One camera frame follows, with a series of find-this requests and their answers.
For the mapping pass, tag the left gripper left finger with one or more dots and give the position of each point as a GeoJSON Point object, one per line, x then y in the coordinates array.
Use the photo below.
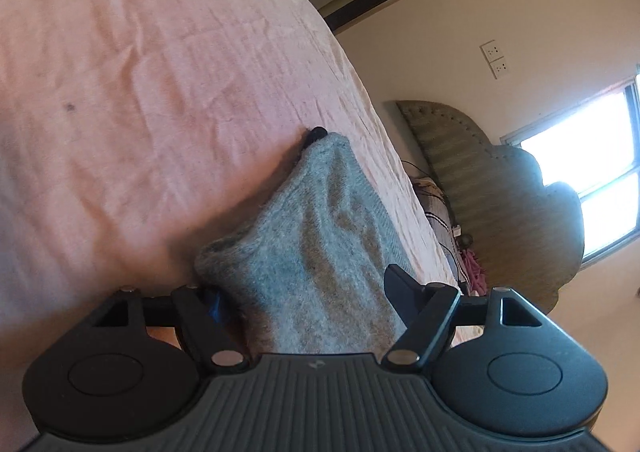
{"type": "Point", "coordinates": [205, 340]}

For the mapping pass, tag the pink bed sheet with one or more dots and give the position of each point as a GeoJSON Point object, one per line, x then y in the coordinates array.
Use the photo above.
{"type": "Point", "coordinates": [133, 132]}

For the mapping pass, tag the white wall socket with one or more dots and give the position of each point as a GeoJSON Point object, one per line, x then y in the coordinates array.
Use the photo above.
{"type": "Point", "coordinates": [491, 51]}
{"type": "Point", "coordinates": [499, 68]}

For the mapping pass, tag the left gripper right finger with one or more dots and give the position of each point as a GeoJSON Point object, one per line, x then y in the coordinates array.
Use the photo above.
{"type": "Point", "coordinates": [427, 312]}

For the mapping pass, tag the magenta cloth at headboard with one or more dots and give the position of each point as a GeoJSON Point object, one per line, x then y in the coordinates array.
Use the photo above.
{"type": "Point", "coordinates": [475, 272]}

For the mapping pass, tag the grey and navy knit sweater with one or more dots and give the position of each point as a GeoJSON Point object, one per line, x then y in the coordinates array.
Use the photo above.
{"type": "Point", "coordinates": [308, 271]}

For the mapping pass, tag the olive upholstered headboard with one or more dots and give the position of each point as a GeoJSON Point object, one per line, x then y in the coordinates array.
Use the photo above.
{"type": "Point", "coordinates": [526, 235]}

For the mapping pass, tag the striped pillow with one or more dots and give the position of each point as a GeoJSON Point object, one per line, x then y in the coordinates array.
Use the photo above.
{"type": "Point", "coordinates": [435, 208]}

